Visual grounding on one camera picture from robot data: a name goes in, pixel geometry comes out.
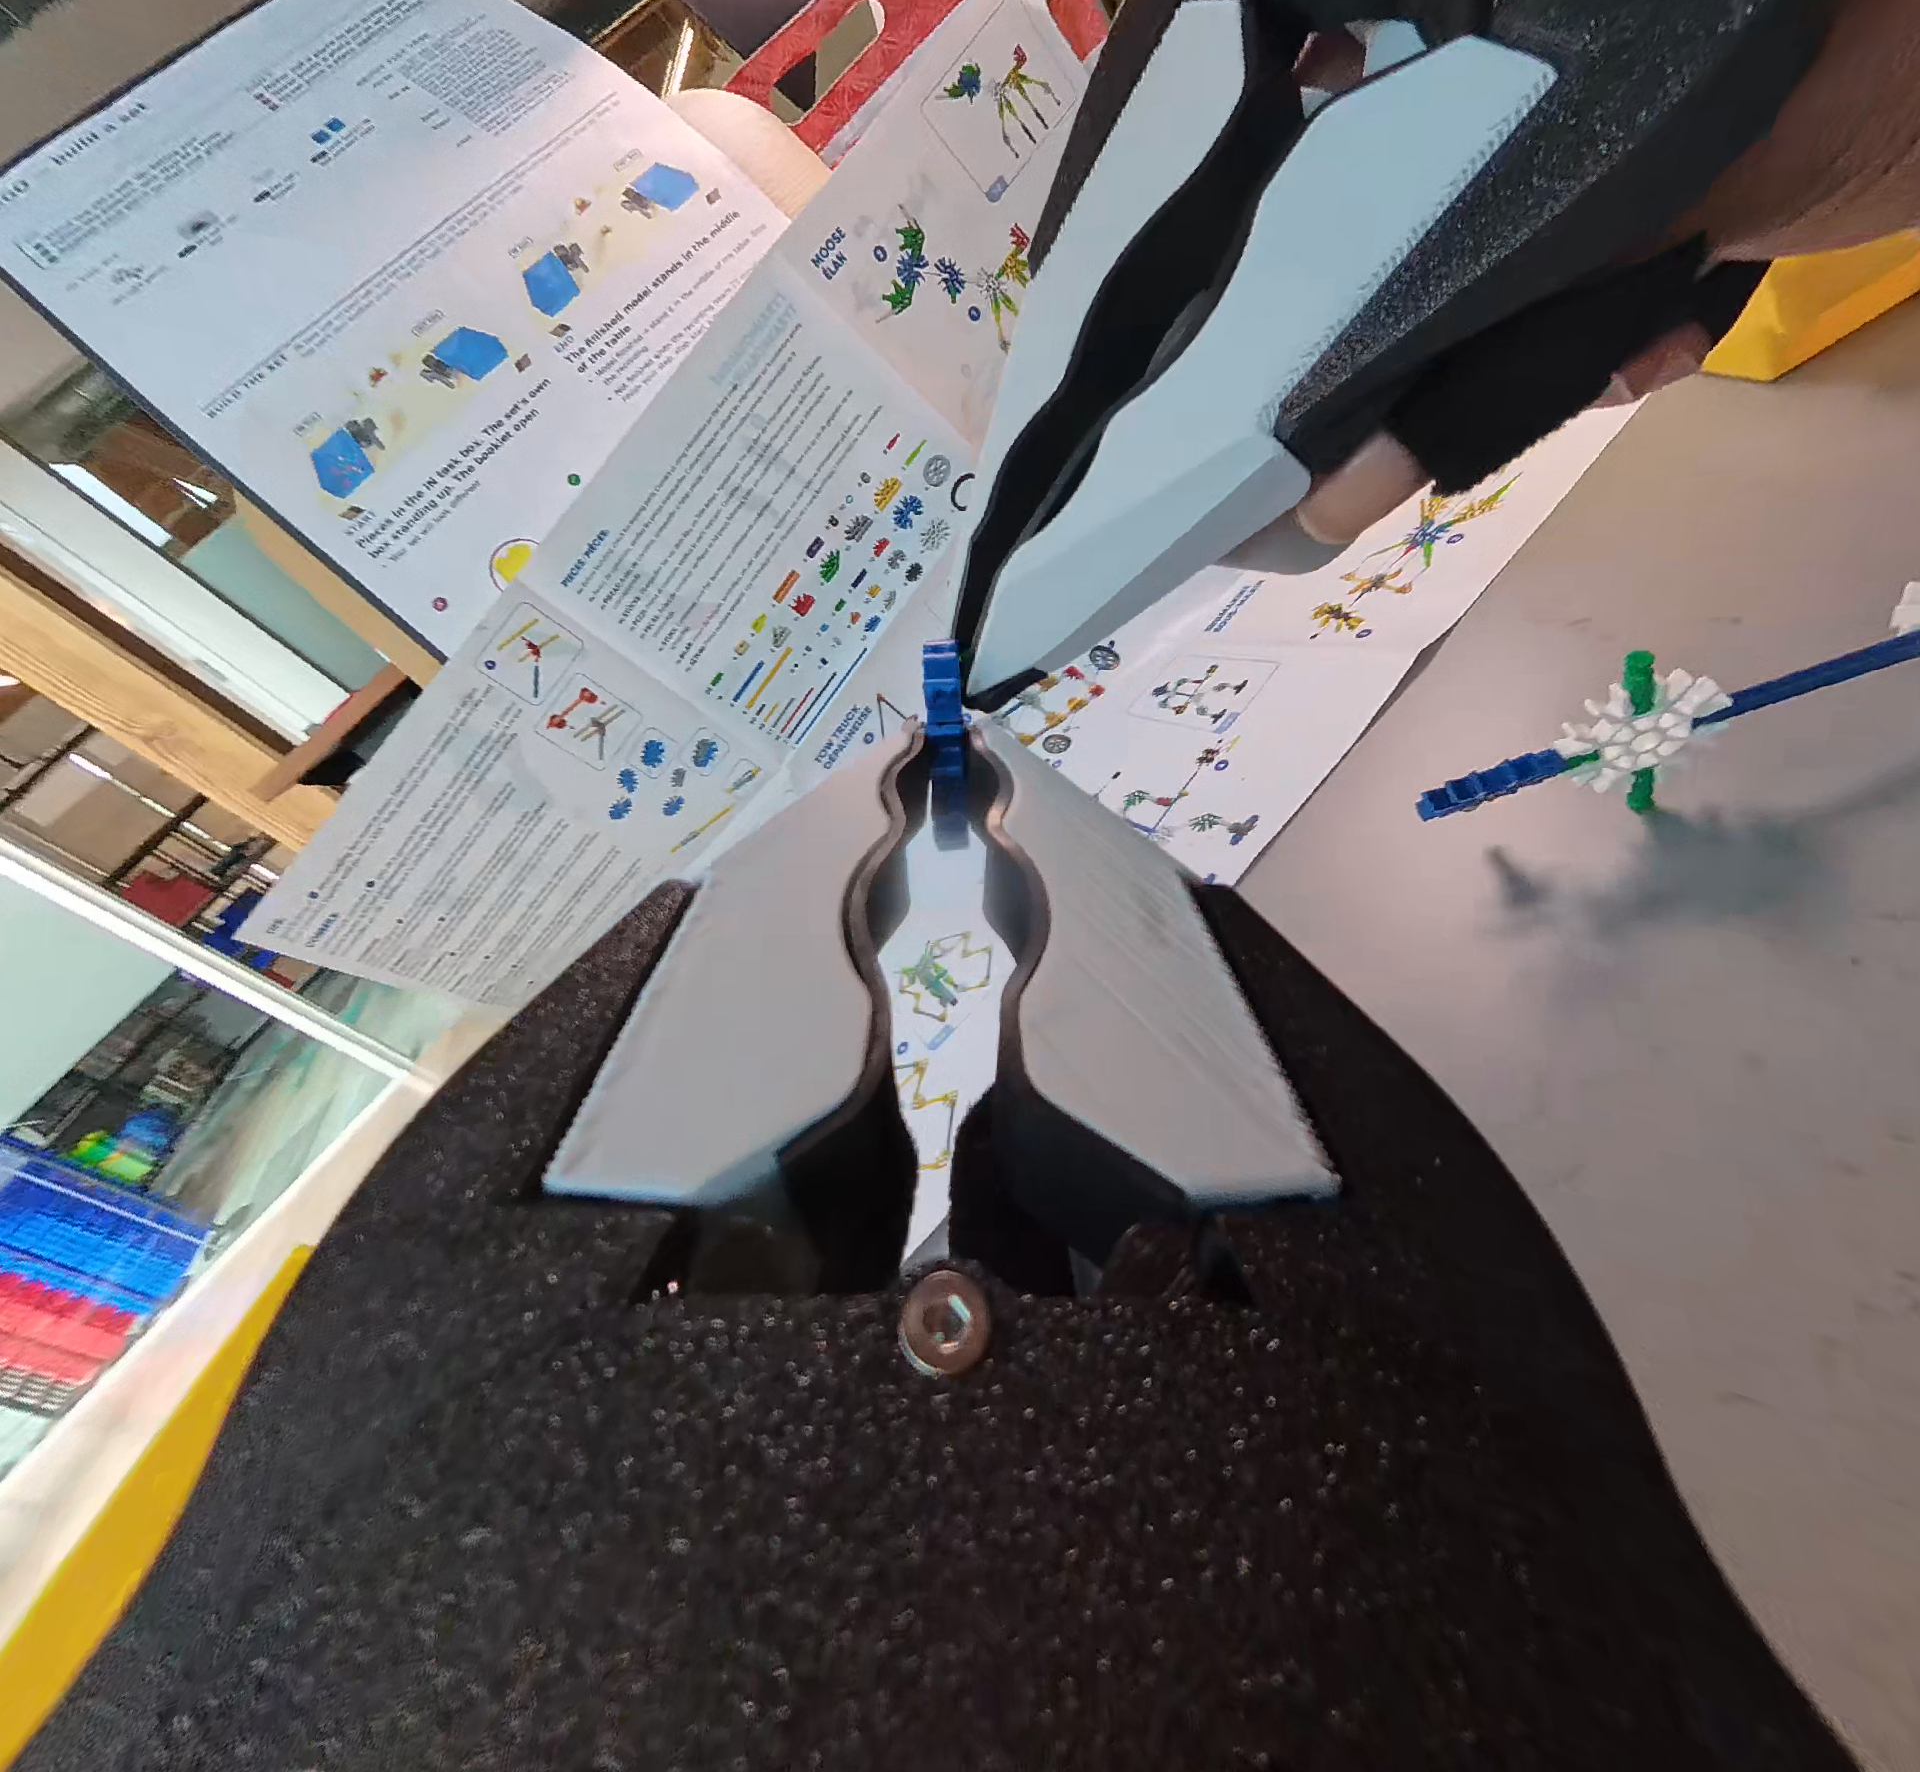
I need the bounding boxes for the white snowflake toy connector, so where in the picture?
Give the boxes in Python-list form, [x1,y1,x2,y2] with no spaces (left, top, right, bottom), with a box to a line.
[1560,670,1734,790]

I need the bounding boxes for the blue storage crates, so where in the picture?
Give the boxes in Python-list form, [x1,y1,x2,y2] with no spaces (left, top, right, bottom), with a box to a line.
[0,1128,227,1415]

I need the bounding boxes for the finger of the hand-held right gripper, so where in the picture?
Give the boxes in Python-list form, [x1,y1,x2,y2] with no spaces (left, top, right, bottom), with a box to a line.
[955,0,1328,680]
[969,34,1574,710]

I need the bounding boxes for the person's right hand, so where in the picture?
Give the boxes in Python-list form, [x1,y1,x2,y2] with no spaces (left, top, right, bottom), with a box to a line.
[1291,59,1920,552]

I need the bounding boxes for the wooden beam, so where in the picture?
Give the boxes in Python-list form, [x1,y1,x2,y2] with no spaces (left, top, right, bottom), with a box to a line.
[0,558,452,860]

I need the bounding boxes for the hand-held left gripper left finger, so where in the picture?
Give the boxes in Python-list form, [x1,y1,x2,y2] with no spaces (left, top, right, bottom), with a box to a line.
[542,729,937,1226]

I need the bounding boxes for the blue snowflake toy connector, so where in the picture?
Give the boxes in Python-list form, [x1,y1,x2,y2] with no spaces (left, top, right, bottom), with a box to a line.
[910,639,972,779]

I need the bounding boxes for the grey desk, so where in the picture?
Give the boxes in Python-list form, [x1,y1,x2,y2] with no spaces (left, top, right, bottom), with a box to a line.
[1230,304,1920,1772]

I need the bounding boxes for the printed instruction sheet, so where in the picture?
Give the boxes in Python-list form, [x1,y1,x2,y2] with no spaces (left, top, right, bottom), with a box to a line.
[0,0,1637,1264]

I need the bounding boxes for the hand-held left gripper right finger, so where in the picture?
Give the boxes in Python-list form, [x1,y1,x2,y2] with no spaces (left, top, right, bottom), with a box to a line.
[947,723,1347,1217]

